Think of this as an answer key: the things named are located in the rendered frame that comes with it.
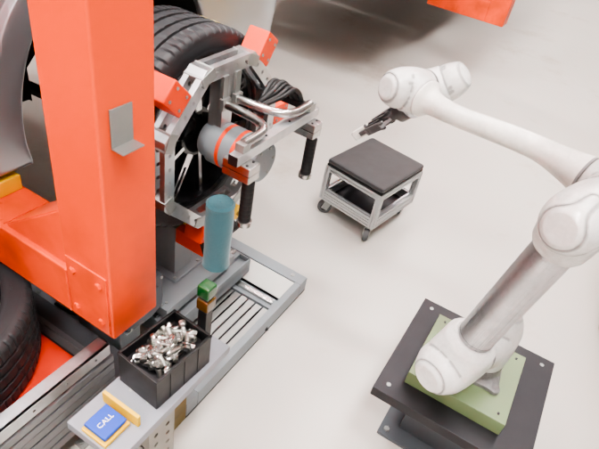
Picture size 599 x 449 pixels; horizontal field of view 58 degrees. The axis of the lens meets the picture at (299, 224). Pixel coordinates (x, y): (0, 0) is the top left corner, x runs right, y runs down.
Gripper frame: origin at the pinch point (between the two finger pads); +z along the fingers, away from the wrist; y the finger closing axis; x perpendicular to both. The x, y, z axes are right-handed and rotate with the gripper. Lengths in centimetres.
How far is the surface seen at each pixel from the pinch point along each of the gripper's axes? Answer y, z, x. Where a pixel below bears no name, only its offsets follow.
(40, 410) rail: 115, 47, -8
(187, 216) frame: 52, 30, -18
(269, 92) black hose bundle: 19.7, 1.7, -29.8
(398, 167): -72, 54, 45
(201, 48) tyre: 29, 2, -51
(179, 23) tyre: 28, 4, -60
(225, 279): 33, 76, 17
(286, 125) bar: 27.6, -2.9, -20.1
